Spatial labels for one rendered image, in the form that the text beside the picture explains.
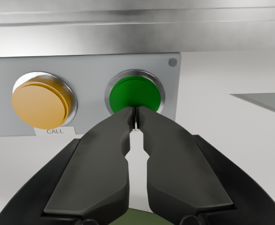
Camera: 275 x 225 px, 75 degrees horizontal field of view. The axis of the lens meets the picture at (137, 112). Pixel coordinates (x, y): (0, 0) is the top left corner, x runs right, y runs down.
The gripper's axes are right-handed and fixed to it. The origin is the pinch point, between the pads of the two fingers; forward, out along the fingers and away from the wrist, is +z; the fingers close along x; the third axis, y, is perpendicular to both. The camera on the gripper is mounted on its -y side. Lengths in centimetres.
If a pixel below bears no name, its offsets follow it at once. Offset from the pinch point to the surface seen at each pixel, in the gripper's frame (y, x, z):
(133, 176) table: 20.5, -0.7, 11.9
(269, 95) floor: 46, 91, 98
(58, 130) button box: 2.8, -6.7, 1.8
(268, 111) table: 7.6, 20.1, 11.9
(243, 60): -0.1, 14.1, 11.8
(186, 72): 1.2, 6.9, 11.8
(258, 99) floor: 49, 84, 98
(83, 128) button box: 2.7, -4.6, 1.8
